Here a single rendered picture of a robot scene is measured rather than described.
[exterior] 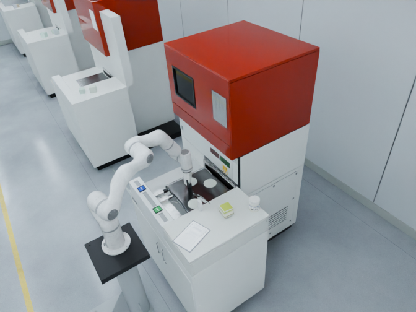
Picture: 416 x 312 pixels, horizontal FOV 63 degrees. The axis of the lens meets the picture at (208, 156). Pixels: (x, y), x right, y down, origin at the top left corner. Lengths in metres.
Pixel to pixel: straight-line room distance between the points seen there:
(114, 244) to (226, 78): 1.26
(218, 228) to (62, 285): 1.73
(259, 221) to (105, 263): 1.02
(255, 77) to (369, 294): 2.05
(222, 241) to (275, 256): 1.21
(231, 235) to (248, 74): 0.99
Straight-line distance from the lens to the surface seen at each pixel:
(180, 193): 2.59
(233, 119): 2.13
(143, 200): 2.51
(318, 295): 3.17
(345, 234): 3.60
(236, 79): 2.03
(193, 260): 2.12
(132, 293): 2.78
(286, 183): 2.94
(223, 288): 2.58
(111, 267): 2.33
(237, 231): 2.23
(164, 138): 2.15
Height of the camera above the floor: 2.69
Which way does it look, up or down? 38 degrees down
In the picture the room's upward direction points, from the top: 5 degrees counter-clockwise
